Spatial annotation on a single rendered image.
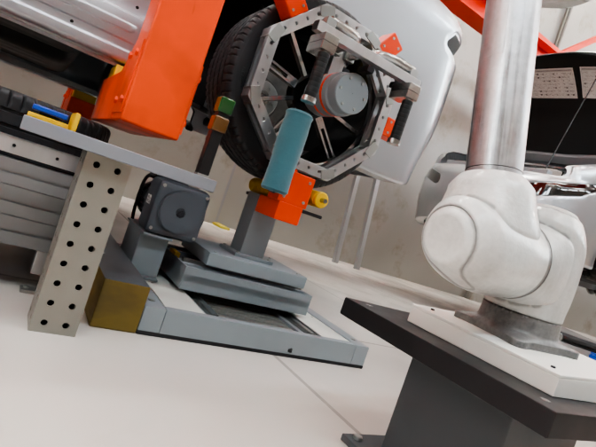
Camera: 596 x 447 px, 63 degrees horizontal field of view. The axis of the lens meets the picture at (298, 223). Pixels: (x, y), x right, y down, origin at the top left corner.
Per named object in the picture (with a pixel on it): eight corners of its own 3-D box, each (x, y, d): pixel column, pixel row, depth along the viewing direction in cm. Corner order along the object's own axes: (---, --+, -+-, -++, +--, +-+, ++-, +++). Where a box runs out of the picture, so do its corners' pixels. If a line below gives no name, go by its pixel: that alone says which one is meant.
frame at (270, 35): (351, 193, 185) (398, 57, 184) (362, 195, 179) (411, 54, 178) (223, 142, 157) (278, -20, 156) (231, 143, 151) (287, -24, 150)
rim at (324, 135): (241, 10, 177) (211, 146, 181) (268, -4, 158) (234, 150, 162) (350, 56, 203) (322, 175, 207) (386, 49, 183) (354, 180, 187)
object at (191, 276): (263, 288, 211) (271, 267, 211) (304, 317, 180) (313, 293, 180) (152, 262, 185) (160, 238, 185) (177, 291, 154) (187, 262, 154)
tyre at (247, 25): (225, -20, 173) (186, 162, 178) (252, -39, 153) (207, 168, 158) (369, 43, 206) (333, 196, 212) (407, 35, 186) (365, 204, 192)
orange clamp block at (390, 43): (373, 65, 181) (389, 51, 183) (387, 62, 174) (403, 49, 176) (365, 47, 178) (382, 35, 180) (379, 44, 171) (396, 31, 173)
